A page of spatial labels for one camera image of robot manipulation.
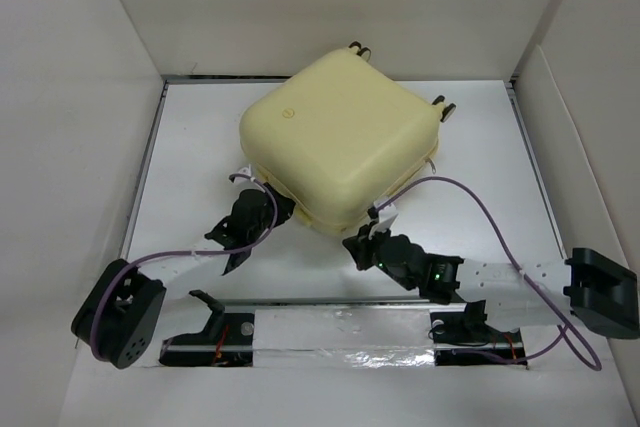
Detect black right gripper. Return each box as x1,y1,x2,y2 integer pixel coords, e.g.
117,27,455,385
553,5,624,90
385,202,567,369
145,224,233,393
341,221,416,292

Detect yellow suitcase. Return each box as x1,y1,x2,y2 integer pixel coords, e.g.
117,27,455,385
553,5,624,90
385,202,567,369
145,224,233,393
239,41,456,234

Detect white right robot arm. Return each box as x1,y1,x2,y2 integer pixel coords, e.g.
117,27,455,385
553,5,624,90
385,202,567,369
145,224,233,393
342,224,639,340

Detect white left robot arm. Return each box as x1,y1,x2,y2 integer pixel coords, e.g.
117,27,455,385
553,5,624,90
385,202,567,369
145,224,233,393
71,184,296,369

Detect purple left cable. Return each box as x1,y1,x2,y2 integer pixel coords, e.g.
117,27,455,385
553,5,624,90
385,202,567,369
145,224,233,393
79,172,281,363

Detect purple cable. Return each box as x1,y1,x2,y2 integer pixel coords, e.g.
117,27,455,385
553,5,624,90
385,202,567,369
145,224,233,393
79,172,281,363
372,175,603,372

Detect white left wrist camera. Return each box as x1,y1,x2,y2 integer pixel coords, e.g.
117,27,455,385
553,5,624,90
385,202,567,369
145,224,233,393
232,164,259,185

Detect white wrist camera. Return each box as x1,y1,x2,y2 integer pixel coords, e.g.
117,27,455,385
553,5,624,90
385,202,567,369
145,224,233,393
232,164,259,185
367,197,398,237

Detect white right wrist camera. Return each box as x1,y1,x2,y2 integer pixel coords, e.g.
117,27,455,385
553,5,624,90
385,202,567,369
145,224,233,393
367,197,398,237

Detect metal base rail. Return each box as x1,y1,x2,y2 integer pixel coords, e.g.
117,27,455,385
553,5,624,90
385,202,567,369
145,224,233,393
159,296,531,368

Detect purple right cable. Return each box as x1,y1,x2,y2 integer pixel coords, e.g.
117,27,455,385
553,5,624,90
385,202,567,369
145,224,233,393
372,175,603,372

